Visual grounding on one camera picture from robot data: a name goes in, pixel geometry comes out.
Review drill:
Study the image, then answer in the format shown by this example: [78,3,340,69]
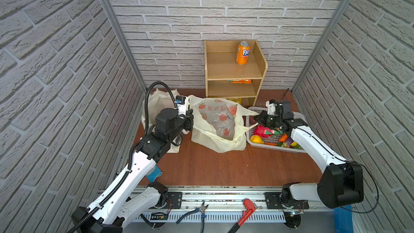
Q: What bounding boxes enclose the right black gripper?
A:
[253,112,281,131]

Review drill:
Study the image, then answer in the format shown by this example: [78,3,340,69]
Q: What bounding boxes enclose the white floral canvas tote bag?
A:
[141,88,180,153]

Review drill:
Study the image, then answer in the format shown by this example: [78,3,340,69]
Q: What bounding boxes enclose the yellow chips bag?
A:
[228,98,243,104]

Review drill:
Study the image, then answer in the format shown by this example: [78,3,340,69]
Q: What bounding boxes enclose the cream plastic grocery bag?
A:
[189,95,258,153]

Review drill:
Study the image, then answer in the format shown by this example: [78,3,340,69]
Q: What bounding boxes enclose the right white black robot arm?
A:
[254,99,364,209]

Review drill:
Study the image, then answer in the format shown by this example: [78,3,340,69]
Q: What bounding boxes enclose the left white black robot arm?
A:
[69,108,194,233]

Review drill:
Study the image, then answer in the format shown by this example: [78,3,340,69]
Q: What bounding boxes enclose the pink dragon fruit toy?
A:
[254,125,284,139]

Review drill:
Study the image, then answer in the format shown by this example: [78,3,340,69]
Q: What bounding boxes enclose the white plastic basket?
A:
[245,106,308,154]

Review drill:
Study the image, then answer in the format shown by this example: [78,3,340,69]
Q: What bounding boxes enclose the yellow lemon toy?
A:
[250,135,265,145]

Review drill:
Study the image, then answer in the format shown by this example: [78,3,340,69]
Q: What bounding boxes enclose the orange carrot toy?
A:
[279,134,288,142]

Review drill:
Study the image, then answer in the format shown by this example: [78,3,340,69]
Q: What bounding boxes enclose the purple eggplant toy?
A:
[281,138,294,148]

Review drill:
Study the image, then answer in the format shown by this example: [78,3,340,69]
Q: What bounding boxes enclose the orange Fox's candy bag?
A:
[230,79,252,84]

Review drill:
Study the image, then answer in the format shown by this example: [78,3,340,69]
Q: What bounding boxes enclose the grey blue work glove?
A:
[146,165,163,183]

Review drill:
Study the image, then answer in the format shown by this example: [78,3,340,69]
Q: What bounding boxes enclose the wooden shelf unit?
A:
[204,40,268,107]

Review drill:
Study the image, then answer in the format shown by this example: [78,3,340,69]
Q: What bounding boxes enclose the orange Fanta can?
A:
[236,41,250,65]

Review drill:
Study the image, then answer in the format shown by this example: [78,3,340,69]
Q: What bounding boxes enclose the red black clamp tool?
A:
[228,198,257,233]

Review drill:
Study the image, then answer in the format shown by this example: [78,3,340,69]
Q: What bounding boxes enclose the blue plastic container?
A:
[334,205,354,233]

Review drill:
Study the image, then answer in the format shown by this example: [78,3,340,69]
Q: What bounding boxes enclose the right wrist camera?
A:
[265,99,278,115]

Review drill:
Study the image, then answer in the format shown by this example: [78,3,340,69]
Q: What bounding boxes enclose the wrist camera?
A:
[175,95,189,115]
[265,99,278,115]

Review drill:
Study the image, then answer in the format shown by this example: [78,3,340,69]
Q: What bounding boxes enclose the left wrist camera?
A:
[175,95,189,115]

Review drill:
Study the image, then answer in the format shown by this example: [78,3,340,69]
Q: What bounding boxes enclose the blue handled pliers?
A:
[176,202,209,233]

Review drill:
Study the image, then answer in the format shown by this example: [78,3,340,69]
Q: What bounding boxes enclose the aluminium mounting rail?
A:
[128,187,331,224]

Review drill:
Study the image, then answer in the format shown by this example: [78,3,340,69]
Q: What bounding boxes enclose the black corrugated cable hose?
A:
[66,81,176,233]

